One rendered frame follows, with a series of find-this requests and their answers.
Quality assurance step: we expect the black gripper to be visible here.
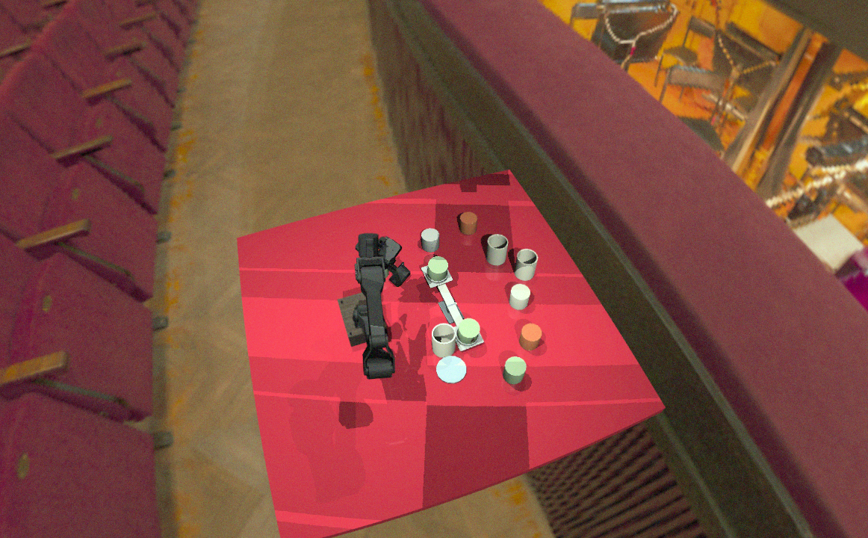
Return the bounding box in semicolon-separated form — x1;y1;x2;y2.
356;242;411;287

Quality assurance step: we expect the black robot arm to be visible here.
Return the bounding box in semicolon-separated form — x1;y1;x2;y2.
353;232;402;380

